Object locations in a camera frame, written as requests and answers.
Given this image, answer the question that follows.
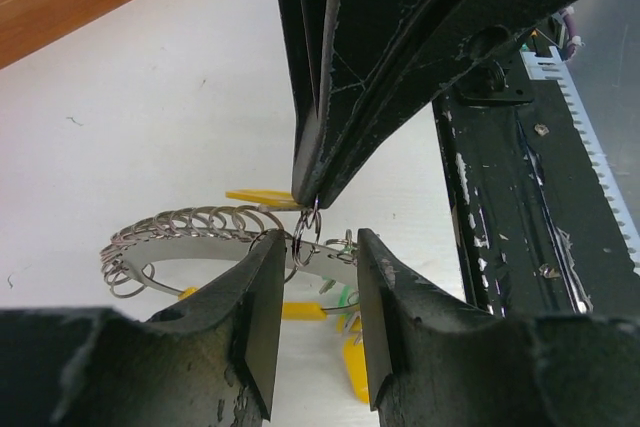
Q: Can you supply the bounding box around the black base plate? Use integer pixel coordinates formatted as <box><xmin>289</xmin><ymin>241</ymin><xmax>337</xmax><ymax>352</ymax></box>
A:
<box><xmin>433</xmin><ymin>55</ymin><xmax>639</xmax><ymax>317</ymax></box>

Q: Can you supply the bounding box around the key with yellow tag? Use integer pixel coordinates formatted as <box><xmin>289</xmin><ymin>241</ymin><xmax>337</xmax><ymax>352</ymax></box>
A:
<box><xmin>225</xmin><ymin>189</ymin><xmax>303</xmax><ymax>211</ymax></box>

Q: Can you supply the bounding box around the metal keyring with keys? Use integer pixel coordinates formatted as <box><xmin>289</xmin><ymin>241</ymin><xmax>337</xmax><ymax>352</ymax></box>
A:
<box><xmin>100</xmin><ymin>205</ymin><xmax>369</xmax><ymax>402</ymax></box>

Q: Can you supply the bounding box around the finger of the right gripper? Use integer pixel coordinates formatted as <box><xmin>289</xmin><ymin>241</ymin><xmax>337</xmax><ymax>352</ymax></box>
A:
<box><xmin>278</xmin><ymin>0</ymin><xmax>350</xmax><ymax>207</ymax></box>
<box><xmin>334</xmin><ymin>0</ymin><xmax>576</xmax><ymax>187</ymax></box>

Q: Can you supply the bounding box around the white cable duct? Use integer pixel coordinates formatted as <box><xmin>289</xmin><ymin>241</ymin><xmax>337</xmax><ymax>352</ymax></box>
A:
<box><xmin>520</xmin><ymin>47</ymin><xmax>639</xmax><ymax>274</ymax></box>

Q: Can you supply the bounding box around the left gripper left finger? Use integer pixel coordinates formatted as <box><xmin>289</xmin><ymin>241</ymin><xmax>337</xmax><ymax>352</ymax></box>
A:
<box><xmin>149</xmin><ymin>230</ymin><xmax>286</xmax><ymax>419</ymax></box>

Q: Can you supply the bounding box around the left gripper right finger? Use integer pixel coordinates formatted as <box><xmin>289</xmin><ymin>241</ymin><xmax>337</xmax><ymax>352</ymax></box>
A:
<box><xmin>357</xmin><ymin>229</ymin><xmax>505</xmax><ymax>412</ymax></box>

